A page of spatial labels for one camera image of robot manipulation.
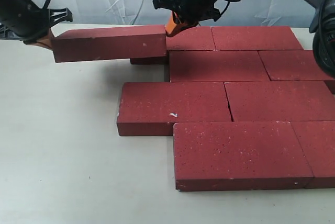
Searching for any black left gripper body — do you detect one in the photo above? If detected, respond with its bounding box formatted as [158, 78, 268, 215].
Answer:
[1, 0, 73, 42]

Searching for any red brick with white chip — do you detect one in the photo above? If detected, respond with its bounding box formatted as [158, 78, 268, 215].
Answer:
[117, 82, 231, 137]

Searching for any white wrinkled backdrop curtain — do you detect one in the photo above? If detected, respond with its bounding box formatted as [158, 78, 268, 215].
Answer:
[33, 0, 315, 27]

